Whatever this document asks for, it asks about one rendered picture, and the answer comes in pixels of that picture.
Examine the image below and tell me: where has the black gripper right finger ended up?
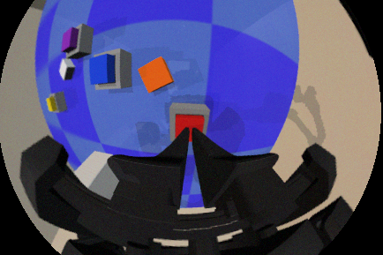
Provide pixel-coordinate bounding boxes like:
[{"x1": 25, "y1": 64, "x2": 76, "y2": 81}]
[{"x1": 191, "y1": 128, "x2": 280, "y2": 208}]

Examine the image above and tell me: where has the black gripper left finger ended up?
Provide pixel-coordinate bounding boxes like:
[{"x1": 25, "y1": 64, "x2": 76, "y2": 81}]
[{"x1": 107, "y1": 128, "x2": 189, "y2": 210}]

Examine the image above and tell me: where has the orange block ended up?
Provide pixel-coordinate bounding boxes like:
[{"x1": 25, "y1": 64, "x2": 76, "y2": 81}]
[{"x1": 138, "y1": 56, "x2": 174, "y2": 94}]

